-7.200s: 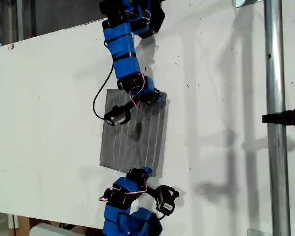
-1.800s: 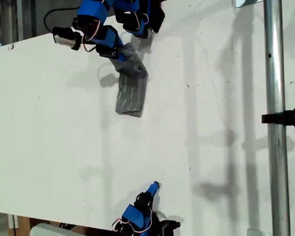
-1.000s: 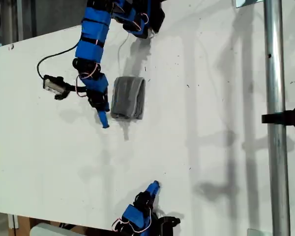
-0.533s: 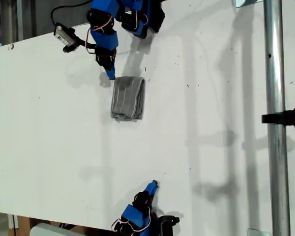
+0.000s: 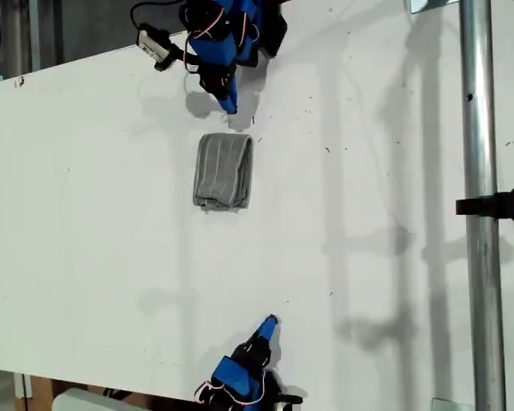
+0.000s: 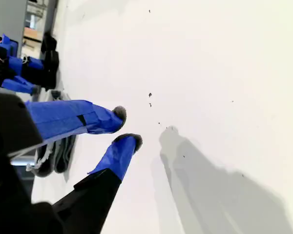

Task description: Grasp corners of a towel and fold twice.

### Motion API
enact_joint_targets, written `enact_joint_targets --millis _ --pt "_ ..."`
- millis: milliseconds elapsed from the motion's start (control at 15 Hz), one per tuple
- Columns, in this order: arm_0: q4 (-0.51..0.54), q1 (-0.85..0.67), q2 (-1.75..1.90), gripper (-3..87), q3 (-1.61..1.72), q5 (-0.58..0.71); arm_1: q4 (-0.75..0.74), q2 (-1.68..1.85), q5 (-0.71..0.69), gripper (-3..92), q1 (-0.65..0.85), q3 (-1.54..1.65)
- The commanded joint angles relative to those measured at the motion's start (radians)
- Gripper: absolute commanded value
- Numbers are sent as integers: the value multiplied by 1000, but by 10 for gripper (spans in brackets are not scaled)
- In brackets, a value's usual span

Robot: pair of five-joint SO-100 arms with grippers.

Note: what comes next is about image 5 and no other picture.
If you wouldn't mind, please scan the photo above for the grey striped towel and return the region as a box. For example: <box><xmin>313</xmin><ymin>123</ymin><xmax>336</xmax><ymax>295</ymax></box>
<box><xmin>191</xmin><ymin>132</ymin><xmax>255</xmax><ymax>211</ymax></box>

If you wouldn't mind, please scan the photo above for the white box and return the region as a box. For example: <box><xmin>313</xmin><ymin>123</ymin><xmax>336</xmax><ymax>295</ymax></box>
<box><xmin>52</xmin><ymin>387</ymin><xmax>128</xmax><ymax>411</ymax></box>

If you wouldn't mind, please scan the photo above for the black clamp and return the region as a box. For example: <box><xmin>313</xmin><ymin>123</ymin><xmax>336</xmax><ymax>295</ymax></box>
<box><xmin>455</xmin><ymin>182</ymin><xmax>514</xmax><ymax>228</ymax></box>

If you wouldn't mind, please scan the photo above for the black camera stalk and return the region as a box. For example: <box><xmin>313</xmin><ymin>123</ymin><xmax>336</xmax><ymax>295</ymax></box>
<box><xmin>153</xmin><ymin>45</ymin><xmax>199</xmax><ymax>74</ymax></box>

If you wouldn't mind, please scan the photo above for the black camera box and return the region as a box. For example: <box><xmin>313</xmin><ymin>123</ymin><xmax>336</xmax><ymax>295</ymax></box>
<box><xmin>277</xmin><ymin>392</ymin><xmax>305</xmax><ymax>410</ymax></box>
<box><xmin>136</xmin><ymin>27</ymin><xmax>173</xmax><ymax>61</ymax></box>

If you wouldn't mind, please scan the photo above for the black camera cable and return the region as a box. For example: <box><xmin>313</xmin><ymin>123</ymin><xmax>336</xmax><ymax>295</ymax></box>
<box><xmin>129</xmin><ymin>0</ymin><xmax>186</xmax><ymax>33</ymax></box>

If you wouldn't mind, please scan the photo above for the steel post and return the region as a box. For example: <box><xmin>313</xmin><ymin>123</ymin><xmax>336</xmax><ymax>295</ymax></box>
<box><xmin>457</xmin><ymin>0</ymin><xmax>507</xmax><ymax>411</ymax></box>

